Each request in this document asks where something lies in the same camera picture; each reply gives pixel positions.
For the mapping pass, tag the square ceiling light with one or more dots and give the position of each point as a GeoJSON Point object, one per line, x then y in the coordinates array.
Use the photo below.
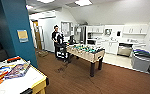
{"type": "Point", "coordinates": [30, 7]}
{"type": "Point", "coordinates": [46, 1]}
{"type": "Point", "coordinates": [83, 2]}

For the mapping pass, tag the person in black shirt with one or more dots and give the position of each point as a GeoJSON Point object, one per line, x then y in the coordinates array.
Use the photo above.
{"type": "Point", "coordinates": [55, 35]}

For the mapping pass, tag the yellow wall poster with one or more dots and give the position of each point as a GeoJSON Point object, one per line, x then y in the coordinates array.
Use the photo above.
{"type": "Point", "coordinates": [22, 35]}

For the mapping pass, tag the cardboard box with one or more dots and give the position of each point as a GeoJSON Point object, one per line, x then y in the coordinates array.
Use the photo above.
{"type": "Point", "coordinates": [41, 53]}

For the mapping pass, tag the black soap dispenser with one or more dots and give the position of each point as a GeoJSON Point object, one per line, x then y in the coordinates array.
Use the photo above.
{"type": "Point", "coordinates": [118, 33]}

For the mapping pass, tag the white lower kitchen cabinets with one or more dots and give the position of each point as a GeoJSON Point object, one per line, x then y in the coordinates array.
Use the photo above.
{"type": "Point", "coordinates": [107, 47]}

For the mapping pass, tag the black wheeled cart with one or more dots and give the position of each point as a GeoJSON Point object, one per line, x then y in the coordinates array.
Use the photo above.
{"type": "Point", "coordinates": [61, 50]}

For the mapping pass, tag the purple board game box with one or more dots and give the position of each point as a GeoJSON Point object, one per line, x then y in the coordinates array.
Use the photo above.
{"type": "Point", "coordinates": [17, 70]}

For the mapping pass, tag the grey trash bin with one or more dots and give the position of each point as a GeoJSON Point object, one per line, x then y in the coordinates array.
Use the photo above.
{"type": "Point", "coordinates": [141, 61]}

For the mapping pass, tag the white air hockey table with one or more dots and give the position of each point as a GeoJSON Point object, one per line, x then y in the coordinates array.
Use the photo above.
{"type": "Point", "coordinates": [27, 81]}

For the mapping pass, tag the wooden door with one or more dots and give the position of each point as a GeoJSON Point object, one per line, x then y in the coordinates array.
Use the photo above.
{"type": "Point", "coordinates": [37, 35]}

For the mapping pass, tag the foosball table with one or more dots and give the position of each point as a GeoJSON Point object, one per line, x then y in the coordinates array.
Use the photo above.
{"type": "Point", "coordinates": [87, 53]}

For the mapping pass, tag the blue yellow board game box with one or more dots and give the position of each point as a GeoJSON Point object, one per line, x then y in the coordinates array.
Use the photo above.
{"type": "Point", "coordinates": [2, 69]}

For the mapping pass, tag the stainless steel fridge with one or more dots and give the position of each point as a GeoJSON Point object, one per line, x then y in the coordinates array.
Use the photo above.
{"type": "Point", "coordinates": [79, 35]}

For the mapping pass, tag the framed wall board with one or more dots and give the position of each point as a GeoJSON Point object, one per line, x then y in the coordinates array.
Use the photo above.
{"type": "Point", "coordinates": [66, 28]}

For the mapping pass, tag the red black box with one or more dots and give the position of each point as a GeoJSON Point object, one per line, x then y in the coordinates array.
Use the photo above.
{"type": "Point", "coordinates": [13, 59]}

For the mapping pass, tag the wide white upper cabinet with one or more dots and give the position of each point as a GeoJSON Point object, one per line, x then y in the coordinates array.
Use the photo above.
{"type": "Point", "coordinates": [135, 29]}

